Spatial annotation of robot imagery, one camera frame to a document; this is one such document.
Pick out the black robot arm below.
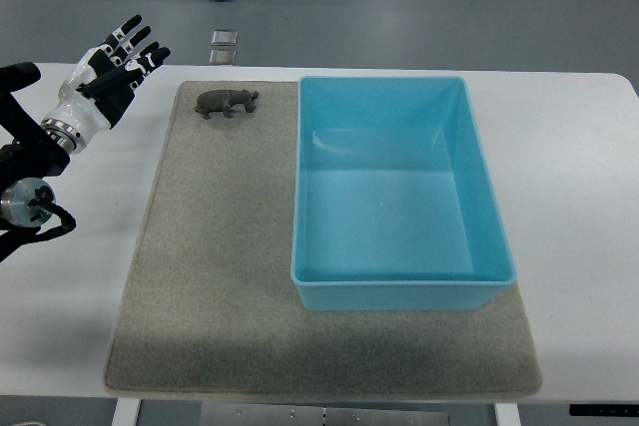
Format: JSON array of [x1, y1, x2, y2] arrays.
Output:
[[1, 62, 77, 259]]

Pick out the white table leg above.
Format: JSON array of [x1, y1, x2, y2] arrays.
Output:
[[111, 398, 142, 426], [494, 403, 522, 426]]

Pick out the blue plastic box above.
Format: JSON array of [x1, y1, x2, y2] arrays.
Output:
[[291, 77, 516, 311]]

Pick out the metal floor plate lower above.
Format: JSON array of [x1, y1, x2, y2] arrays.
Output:
[[209, 49, 237, 66]]

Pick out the metal floor plate upper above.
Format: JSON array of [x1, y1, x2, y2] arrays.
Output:
[[211, 29, 238, 46]]

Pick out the metal table crossbar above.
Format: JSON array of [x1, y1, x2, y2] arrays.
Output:
[[199, 403, 450, 426]]

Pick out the metal floor plate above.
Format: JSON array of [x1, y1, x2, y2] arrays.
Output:
[[211, 29, 238, 46], [209, 49, 237, 66]]

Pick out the grey felt mat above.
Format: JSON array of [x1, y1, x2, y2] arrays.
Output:
[[105, 81, 542, 403]]

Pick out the white table leg right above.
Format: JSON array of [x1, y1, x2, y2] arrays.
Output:
[[494, 403, 522, 426]]

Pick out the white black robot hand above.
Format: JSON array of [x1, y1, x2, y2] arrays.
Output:
[[41, 15, 171, 155]]

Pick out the white table leg left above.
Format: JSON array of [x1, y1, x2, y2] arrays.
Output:
[[111, 398, 142, 426]]

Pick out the black table control panel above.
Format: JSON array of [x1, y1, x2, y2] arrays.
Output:
[[569, 403, 639, 418]]

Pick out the brown toy hippo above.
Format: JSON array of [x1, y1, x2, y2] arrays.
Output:
[[195, 89, 260, 120]]

